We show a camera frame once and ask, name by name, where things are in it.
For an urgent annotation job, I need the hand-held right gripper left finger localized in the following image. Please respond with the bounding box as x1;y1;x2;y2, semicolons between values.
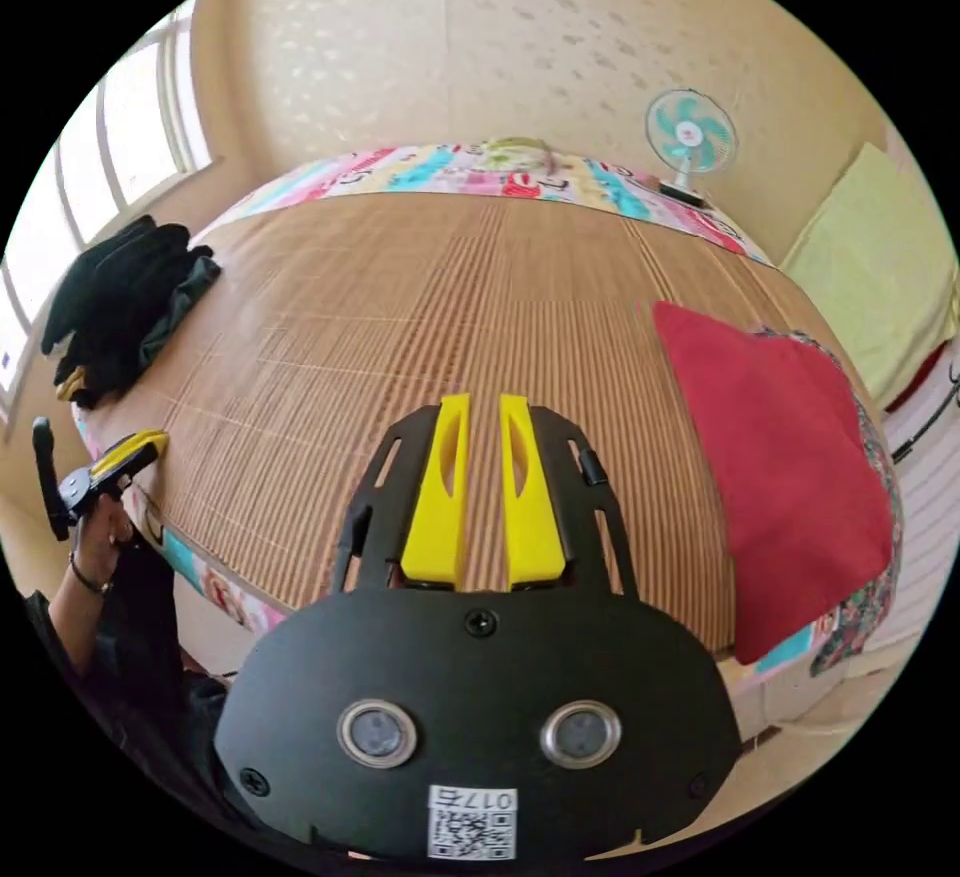
400;392;472;588

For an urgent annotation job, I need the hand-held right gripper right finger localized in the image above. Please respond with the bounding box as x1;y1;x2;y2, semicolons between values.
499;393;577;592

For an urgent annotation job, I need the person's left forearm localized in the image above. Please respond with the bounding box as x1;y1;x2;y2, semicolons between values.
46;552;114;672

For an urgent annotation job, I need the red long sleeve shirt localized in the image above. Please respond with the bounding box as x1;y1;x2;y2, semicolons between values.
650;300;896;667

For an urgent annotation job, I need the person's left hand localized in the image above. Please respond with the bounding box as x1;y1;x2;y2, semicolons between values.
73;495;138;587

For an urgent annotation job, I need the pile of clothes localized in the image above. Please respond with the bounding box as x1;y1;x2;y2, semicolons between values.
40;213;225;412

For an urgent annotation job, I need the bed with woven mat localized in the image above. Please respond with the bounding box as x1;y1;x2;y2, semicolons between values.
71;137;906;685

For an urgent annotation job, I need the person's body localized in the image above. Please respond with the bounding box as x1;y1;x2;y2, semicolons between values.
20;536;316;848

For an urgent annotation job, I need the window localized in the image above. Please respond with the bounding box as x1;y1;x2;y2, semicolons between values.
0;0;220;437

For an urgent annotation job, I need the floral patterned garment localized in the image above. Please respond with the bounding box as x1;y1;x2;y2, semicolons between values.
755;325;907;678

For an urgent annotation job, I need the teal table fan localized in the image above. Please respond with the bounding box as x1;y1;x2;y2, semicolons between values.
644;88;741;208

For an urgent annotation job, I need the pale green cloth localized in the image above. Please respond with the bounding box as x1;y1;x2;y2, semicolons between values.
778;141;960;411

